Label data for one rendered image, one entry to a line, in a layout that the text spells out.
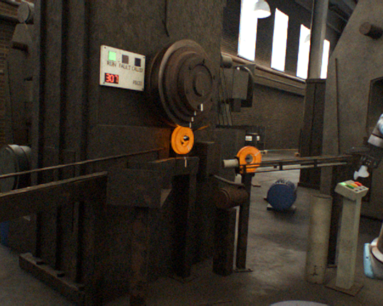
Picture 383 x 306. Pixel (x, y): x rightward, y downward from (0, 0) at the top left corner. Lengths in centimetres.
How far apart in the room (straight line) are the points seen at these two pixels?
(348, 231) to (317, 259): 25
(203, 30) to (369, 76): 241
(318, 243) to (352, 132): 227
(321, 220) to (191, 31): 136
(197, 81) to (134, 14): 46
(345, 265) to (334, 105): 250
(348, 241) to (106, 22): 174
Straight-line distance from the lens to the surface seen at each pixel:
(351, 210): 221
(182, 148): 194
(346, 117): 437
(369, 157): 209
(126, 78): 182
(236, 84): 991
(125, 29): 188
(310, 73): 1089
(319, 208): 221
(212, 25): 241
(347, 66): 445
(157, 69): 182
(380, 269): 180
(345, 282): 232
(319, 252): 228
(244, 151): 219
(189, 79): 184
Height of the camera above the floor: 89
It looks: 5 degrees down
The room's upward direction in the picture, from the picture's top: 3 degrees clockwise
